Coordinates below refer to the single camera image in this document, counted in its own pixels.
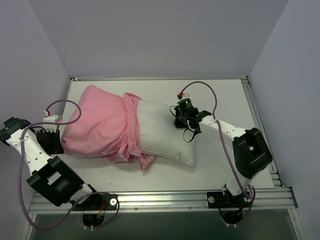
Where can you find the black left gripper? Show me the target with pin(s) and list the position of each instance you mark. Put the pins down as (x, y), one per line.
(55, 141)

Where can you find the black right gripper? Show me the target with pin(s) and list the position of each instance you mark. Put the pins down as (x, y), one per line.
(180, 120)

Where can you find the white pillow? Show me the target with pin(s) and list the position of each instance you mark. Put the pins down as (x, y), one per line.
(160, 138)

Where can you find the pink pillowcase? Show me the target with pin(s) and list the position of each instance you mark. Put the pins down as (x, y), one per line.
(105, 125)

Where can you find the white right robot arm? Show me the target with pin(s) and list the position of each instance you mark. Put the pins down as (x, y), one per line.
(246, 150)

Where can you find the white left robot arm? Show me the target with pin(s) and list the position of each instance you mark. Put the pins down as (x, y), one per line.
(49, 175)

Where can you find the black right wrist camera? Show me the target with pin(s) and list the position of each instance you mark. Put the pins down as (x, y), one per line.
(185, 106)

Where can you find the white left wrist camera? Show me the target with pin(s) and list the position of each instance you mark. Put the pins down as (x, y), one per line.
(49, 123)

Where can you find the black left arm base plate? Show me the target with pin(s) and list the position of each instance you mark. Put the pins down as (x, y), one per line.
(98, 202)

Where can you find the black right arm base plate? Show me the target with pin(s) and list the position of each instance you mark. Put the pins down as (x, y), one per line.
(225, 200)

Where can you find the aluminium front frame rail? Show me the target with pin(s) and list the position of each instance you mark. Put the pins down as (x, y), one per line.
(174, 201)

